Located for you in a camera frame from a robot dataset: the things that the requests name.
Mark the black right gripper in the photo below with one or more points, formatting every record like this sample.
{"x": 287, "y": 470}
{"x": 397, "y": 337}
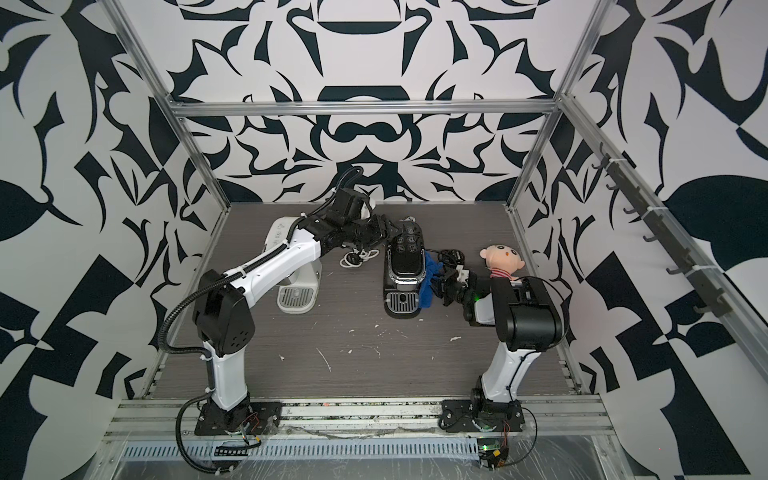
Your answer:
{"x": 441, "y": 286}

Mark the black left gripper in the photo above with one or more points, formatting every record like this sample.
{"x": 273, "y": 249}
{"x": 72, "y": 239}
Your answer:
{"x": 383, "y": 231}

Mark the black coffee machine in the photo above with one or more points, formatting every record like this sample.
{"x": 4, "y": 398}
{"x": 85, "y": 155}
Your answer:
{"x": 404, "y": 270}

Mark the white coffee machine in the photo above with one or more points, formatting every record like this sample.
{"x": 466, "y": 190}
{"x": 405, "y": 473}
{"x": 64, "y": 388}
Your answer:
{"x": 297, "y": 293}

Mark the blue cleaning cloth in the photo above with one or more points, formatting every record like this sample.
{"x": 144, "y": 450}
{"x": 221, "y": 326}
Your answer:
{"x": 432, "y": 270}

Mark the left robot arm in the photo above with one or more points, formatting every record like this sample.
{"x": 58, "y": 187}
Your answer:
{"x": 223, "y": 302}

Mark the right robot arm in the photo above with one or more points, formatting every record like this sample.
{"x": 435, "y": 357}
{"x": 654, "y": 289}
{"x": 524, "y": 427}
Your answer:
{"x": 526, "y": 324}

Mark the pink plush pig toy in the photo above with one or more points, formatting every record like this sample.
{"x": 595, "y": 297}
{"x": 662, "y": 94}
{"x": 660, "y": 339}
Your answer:
{"x": 502, "y": 261}

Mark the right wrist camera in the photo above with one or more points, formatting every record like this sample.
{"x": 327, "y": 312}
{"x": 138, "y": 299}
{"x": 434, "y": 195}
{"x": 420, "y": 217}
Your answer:
{"x": 462, "y": 275}

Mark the wall hook rail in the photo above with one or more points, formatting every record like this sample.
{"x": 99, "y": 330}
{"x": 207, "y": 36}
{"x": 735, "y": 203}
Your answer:
{"x": 667, "y": 232}

